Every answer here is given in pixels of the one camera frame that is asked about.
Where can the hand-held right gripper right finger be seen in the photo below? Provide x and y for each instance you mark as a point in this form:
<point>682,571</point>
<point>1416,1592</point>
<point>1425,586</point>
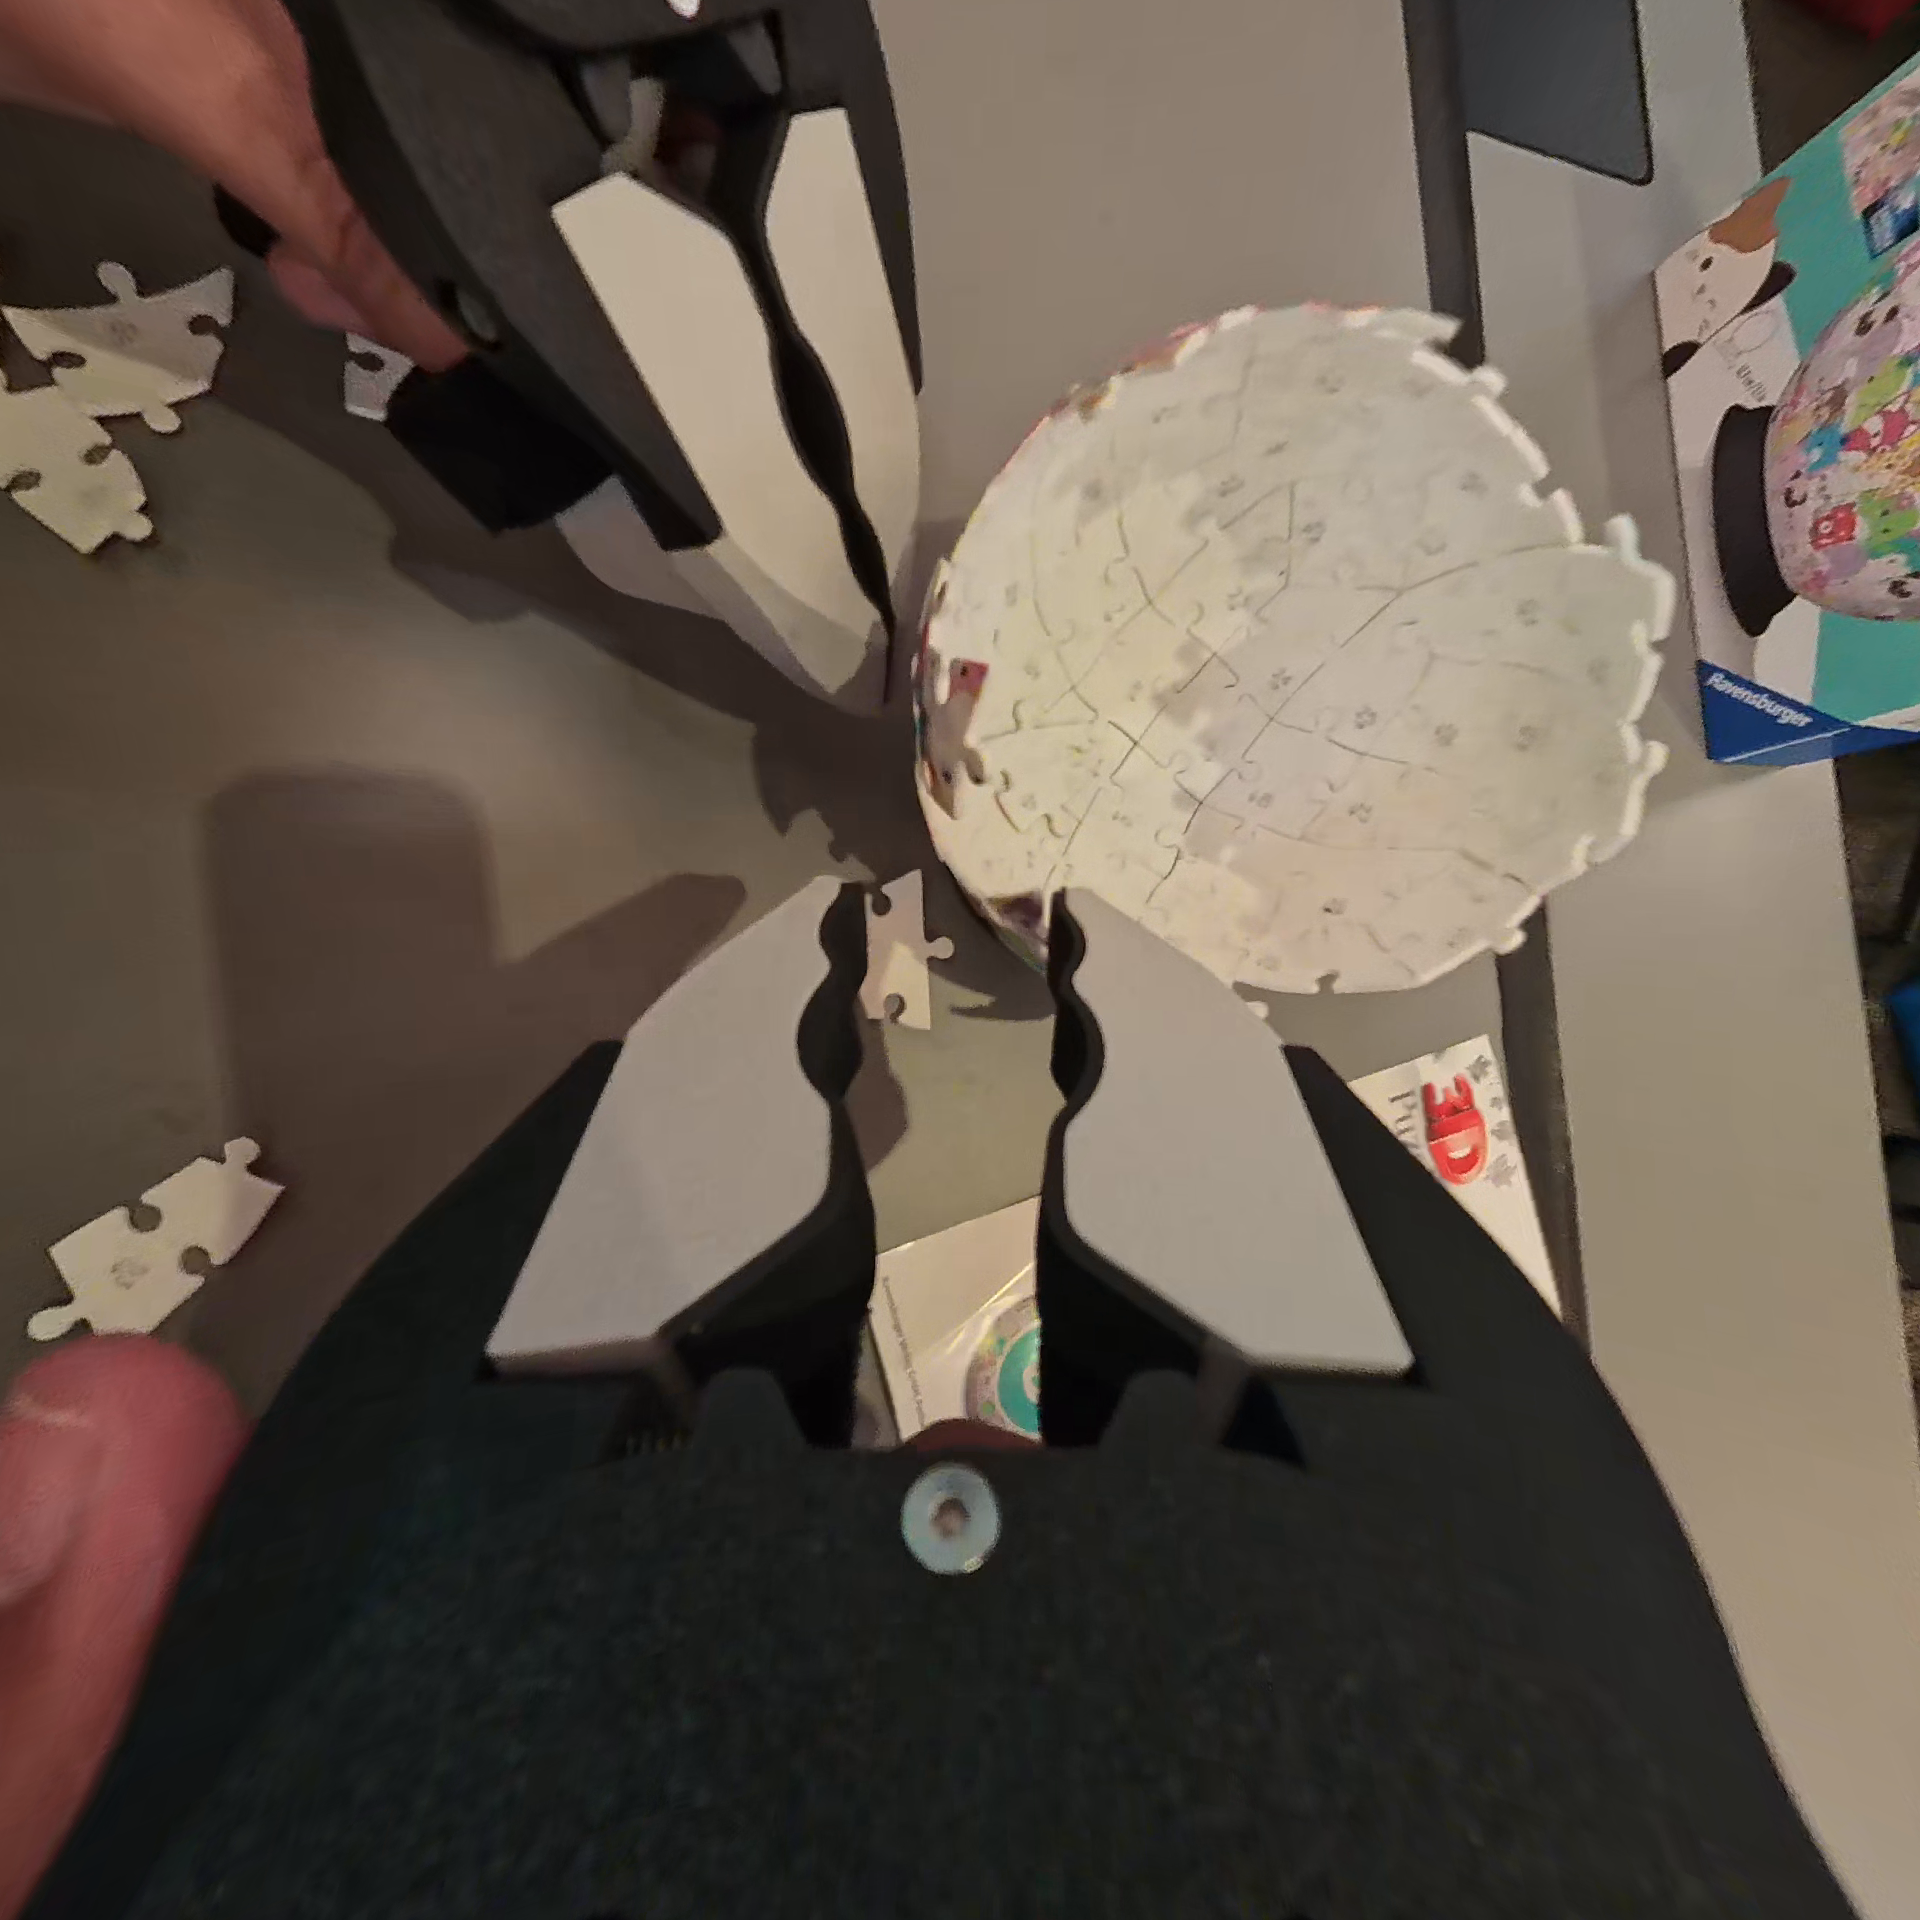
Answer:
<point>1216,1200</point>

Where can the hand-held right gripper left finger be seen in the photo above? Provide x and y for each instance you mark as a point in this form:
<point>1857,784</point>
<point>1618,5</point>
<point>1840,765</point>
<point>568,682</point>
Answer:
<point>674,1200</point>

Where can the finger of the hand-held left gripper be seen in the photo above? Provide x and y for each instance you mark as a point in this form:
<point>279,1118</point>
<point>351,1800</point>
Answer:
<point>674,392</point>
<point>855,299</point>

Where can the colourful puzzle ball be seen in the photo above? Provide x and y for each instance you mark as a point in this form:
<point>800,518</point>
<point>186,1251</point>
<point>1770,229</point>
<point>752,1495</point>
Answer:
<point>1292,661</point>

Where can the puzzle instruction leaflet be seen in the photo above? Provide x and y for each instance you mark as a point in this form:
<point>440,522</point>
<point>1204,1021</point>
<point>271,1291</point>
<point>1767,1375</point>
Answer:
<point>1201,1261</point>

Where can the teal puzzle box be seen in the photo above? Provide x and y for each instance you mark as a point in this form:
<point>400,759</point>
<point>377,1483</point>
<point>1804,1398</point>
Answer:
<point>1815,450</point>

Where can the person's left hand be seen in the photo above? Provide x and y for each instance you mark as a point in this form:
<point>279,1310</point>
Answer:
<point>181,122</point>

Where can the person's right hand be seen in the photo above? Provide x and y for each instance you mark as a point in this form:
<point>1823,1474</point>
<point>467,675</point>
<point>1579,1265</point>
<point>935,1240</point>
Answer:
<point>91,1621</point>

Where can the black mat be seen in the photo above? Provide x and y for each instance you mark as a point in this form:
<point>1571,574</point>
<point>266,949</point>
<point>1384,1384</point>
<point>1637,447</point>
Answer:
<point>1555,75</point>

